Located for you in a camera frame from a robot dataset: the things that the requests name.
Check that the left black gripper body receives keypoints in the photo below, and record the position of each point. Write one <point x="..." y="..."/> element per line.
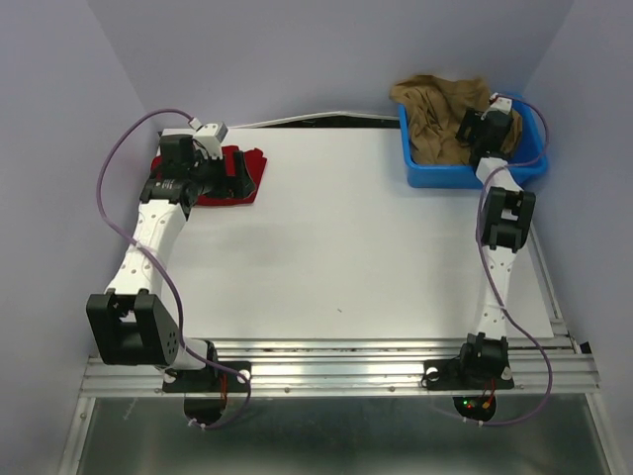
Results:
<point x="213" y="177"/>

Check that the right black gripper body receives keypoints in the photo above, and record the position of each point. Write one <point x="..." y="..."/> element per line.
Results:
<point x="479" y="119"/>

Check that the red skirt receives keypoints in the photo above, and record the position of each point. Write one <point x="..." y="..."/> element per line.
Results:
<point x="256" y="163"/>

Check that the tan skirt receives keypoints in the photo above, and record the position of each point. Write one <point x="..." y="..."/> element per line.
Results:
<point x="435" y="109"/>

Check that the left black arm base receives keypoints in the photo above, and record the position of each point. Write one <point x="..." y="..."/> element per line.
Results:
<point x="201" y="381"/>

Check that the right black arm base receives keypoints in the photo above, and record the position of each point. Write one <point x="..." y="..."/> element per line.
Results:
<point x="465" y="373"/>

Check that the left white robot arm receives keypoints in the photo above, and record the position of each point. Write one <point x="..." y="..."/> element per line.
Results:
<point x="130" y="323"/>

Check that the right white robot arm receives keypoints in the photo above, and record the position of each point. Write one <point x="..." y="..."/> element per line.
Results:
<point x="503" y="222"/>

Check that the blue plastic bin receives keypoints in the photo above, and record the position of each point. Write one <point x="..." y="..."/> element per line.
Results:
<point x="529" y="162"/>

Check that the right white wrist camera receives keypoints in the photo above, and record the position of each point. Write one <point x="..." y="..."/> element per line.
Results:
<point x="500" y="103"/>

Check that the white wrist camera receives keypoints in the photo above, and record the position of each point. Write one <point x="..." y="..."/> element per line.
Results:
<point x="209" y="139"/>
<point x="500" y="103"/>

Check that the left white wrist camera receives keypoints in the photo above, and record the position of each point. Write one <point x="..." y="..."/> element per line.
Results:
<point x="209" y="139"/>

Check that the aluminium mounting rail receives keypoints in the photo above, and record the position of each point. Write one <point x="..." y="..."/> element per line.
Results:
<point x="330" y="368"/>

